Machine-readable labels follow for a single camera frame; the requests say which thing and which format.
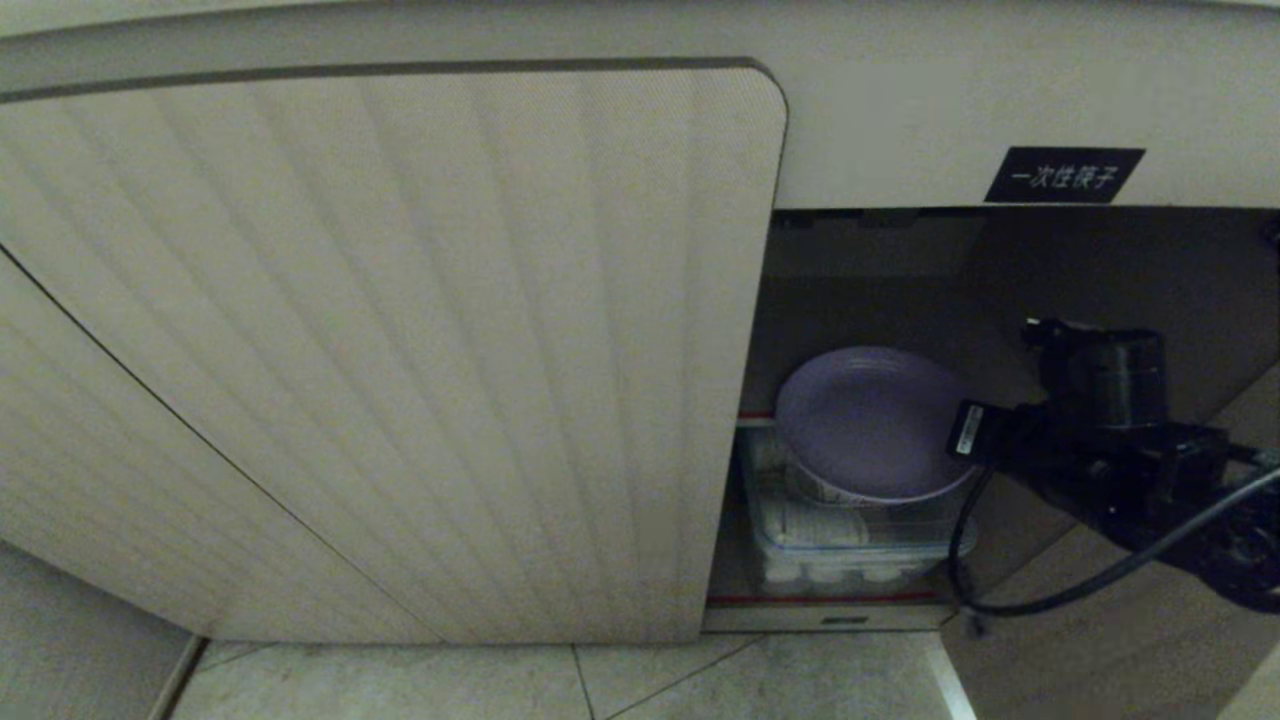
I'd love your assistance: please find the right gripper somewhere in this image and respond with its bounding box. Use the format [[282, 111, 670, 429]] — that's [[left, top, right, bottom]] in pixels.
[[948, 398, 1051, 471]]

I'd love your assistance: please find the beige plain cabinet door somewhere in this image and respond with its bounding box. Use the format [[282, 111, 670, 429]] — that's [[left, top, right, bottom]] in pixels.
[[940, 362, 1280, 720]]

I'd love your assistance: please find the beige cabinet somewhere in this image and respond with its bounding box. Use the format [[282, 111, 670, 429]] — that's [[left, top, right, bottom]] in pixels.
[[0, 0, 1280, 637]]

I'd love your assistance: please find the beige fluted cabinet door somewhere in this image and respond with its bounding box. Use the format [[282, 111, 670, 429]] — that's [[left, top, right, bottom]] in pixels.
[[0, 57, 790, 645]]

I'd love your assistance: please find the purple round plate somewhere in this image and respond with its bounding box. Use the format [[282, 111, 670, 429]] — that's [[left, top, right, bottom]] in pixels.
[[775, 346, 983, 504]]

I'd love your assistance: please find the white patterned bowl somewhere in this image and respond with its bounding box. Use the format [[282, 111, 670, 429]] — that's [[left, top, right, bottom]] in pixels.
[[786, 462, 967, 510]]

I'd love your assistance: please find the clear plastic storage container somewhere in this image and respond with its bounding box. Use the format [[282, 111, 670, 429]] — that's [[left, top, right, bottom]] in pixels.
[[742, 424, 979, 593]]

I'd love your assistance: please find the black label sign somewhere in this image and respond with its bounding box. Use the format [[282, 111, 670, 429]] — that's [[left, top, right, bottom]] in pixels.
[[984, 146, 1147, 206]]

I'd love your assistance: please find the black cable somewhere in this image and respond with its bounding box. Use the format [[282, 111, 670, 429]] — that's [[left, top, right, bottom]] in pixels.
[[946, 455, 1280, 618]]

